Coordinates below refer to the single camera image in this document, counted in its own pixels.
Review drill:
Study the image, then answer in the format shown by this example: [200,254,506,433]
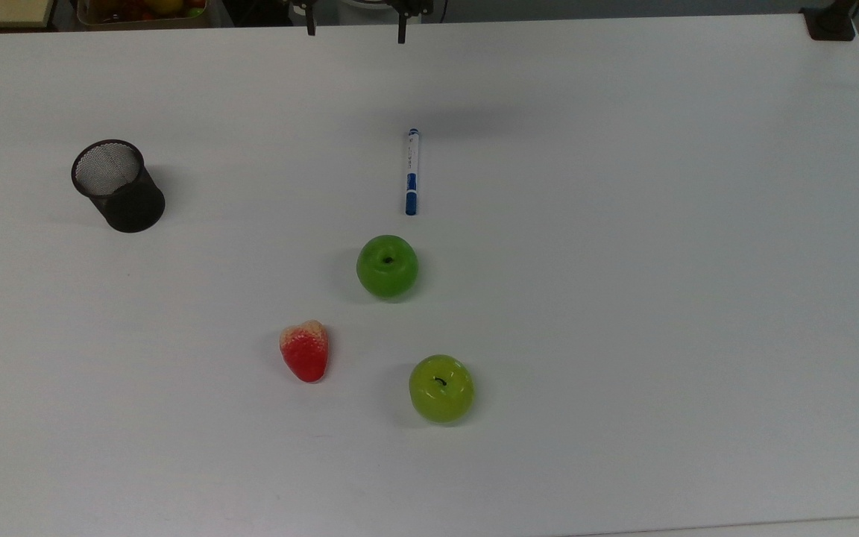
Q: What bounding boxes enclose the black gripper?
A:
[292,0,434,44]

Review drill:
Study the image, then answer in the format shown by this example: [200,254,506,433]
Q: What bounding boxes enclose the blue and white marker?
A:
[404,128,421,216]

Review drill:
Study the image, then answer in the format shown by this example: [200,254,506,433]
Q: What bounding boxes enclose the dark green toy apple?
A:
[356,234,421,301]

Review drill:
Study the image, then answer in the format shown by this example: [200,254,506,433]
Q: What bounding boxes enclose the clear bin of toy fruit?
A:
[75,0,211,29]

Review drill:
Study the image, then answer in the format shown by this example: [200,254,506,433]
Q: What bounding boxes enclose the black mesh pen cup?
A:
[71,139,166,233]

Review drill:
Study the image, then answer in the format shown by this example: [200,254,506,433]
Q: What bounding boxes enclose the red toy strawberry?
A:
[279,320,330,384]

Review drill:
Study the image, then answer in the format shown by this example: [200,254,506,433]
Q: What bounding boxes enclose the yellow flat board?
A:
[0,0,56,29]

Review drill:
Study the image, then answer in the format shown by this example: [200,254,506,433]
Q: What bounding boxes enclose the yellow-green toy apple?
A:
[409,354,476,424]

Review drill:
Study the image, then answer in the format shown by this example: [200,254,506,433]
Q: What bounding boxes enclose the black table clamp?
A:
[801,0,859,42]

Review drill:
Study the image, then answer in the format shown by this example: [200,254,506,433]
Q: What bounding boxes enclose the white rounded-corner table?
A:
[586,516,859,537]

